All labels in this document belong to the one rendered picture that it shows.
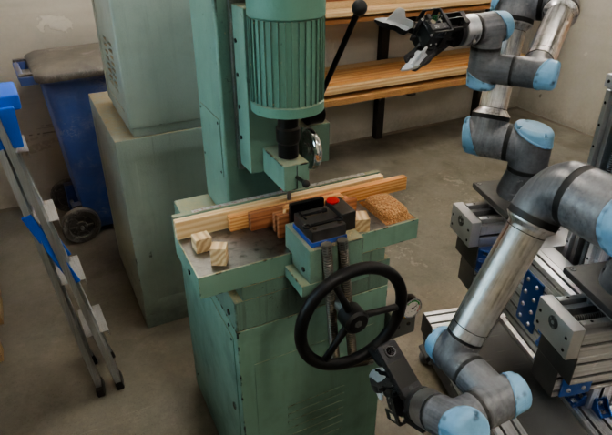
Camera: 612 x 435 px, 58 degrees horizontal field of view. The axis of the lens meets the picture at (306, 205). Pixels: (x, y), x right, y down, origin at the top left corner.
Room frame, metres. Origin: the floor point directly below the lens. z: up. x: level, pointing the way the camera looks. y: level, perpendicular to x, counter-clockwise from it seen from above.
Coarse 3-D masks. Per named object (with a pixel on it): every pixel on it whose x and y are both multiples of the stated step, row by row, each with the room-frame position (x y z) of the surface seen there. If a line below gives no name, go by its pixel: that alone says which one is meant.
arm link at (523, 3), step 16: (496, 0) 1.73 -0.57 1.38; (512, 0) 1.70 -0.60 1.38; (528, 0) 1.68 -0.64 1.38; (528, 16) 1.68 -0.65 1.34; (512, 48) 1.67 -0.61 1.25; (496, 96) 1.62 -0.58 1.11; (480, 112) 1.61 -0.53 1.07; (496, 112) 1.60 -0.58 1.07; (464, 128) 1.61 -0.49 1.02; (480, 128) 1.59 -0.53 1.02; (496, 128) 1.58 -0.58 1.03; (464, 144) 1.60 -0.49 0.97; (480, 144) 1.57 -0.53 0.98; (496, 144) 1.55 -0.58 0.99
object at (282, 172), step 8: (264, 152) 1.32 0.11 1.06; (272, 152) 1.30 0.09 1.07; (264, 160) 1.33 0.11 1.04; (272, 160) 1.28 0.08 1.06; (280, 160) 1.25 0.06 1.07; (288, 160) 1.25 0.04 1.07; (296, 160) 1.25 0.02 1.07; (304, 160) 1.25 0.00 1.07; (264, 168) 1.33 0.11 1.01; (272, 168) 1.28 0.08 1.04; (280, 168) 1.23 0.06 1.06; (288, 168) 1.22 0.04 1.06; (296, 168) 1.23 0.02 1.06; (304, 168) 1.24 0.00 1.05; (272, 176) 1.28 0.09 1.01; (280, 176) 1.23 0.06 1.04; (288, 176) 1.22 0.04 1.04; (304, 176) 1.24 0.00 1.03; (280, 184) 1.23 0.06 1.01; (288, 184) 1.22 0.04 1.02; (296, 184) 1.23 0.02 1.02
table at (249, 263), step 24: (216, 240) 1.15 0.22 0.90; (240, 240) 1.15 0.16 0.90; (264, 240) 1.15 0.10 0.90; (384, 240) 1.21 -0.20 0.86; (192, 264) 1.05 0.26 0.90; (240, 264) 1.05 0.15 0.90; (264, 264) 1.06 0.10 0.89; (288, 264) 1.09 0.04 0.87; (216, 288) 1.01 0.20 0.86; (312, 288) 1.01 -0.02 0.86
